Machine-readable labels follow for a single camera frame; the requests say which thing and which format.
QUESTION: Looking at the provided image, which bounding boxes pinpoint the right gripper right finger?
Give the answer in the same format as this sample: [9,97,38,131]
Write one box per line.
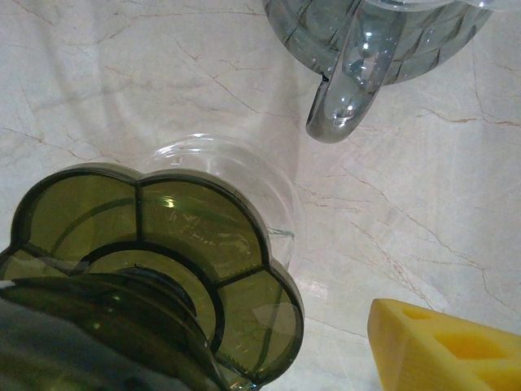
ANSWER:
[368,298,521,391]

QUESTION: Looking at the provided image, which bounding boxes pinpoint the green coffee dripper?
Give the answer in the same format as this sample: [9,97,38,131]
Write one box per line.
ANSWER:
[0,161,306,391]

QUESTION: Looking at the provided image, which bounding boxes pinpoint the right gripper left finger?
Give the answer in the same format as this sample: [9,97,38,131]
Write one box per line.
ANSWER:
[0,311,142,391]

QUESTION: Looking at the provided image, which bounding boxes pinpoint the clear glass dripper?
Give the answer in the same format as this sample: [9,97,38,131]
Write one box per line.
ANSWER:
[260,0,496,144]

